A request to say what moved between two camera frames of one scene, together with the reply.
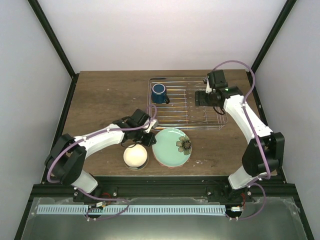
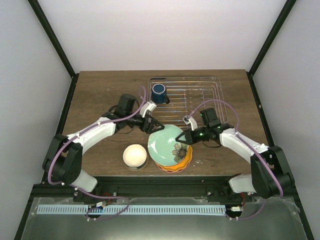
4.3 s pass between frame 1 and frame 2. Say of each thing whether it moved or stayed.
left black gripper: moved
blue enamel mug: stayed
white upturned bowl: stayed
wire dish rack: stayed
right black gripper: moved
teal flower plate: stayed
